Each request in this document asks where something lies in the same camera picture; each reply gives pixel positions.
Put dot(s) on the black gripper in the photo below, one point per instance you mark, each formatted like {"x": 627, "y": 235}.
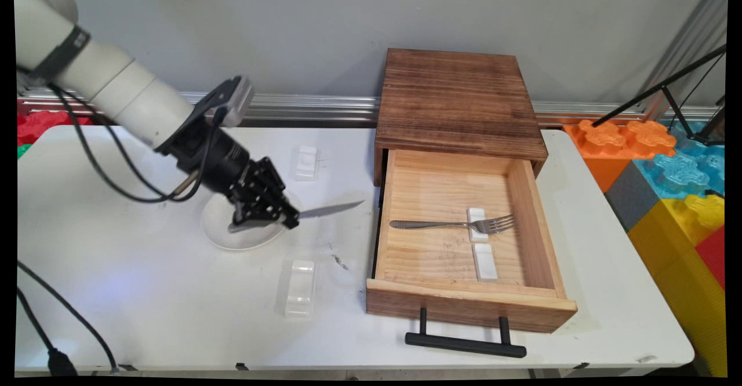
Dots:
{"x": 214, "y": 157}

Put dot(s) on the steel table knife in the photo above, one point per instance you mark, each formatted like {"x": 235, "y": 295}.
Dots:
{"x": 330, "y": 210}

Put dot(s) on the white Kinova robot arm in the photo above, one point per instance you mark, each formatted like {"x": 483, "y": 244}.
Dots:
{"x": 110, "y": 84}

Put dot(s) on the white round plate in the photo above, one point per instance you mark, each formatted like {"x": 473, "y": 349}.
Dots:
{"x": 255, "y": 241}

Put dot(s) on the small white cutlery rest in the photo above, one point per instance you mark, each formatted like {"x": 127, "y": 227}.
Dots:
{"x": 306, "y": 163}

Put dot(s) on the long white cutlery rest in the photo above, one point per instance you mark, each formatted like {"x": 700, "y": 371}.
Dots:
{"x": 300, "y": 287}

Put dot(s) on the steel fork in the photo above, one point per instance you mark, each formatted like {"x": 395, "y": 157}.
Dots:
{"x": 440, "y": 224}

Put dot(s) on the light wooden drawer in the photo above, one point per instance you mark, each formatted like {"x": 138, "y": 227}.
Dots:
{"x": 452, "y": 247}

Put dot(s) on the white ceramic cutlery rest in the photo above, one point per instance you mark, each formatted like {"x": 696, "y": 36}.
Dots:
{"x": 477, "y": 236}
{"x": 484, "y": 261}

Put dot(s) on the dark wooden drawer cabinet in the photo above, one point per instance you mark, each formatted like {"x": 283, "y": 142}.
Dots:
{"x": 458, "y": 99}

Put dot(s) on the red foam block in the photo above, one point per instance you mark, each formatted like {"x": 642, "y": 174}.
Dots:
{"x": 713, "y": 255}
{"x": 40, "y": 126}

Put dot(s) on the green foam block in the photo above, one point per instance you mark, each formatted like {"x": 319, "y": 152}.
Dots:
{"x": 22, "y": 151}

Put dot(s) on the orange foam block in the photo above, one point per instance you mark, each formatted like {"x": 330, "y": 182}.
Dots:
{"x": 606, "y": 142}

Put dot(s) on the grey foam block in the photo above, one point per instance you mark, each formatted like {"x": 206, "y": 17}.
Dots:
{"x": 633, "y": 197}

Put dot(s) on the black tripod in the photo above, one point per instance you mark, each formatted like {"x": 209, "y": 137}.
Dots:
{"x": 661, "y": 87}

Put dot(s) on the blue foam block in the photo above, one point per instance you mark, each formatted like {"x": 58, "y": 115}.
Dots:
{"x": 678, "y": 171}

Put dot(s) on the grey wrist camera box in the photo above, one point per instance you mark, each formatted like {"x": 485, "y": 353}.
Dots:
{"x": 232, "y": 101}

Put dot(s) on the aluminium wall rail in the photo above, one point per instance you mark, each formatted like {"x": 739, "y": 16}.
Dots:
{"x": 313, "y": 106}

